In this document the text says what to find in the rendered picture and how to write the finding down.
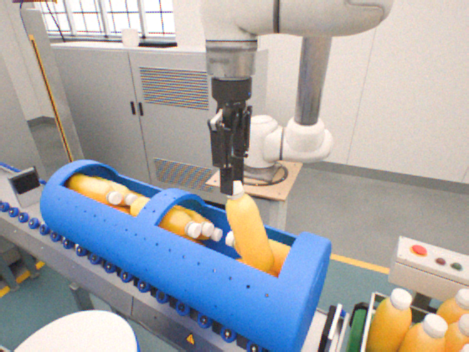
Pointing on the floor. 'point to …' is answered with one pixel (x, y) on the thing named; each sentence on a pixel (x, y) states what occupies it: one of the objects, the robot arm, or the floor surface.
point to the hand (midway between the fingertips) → (232, 176)
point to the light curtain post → (52, 81)
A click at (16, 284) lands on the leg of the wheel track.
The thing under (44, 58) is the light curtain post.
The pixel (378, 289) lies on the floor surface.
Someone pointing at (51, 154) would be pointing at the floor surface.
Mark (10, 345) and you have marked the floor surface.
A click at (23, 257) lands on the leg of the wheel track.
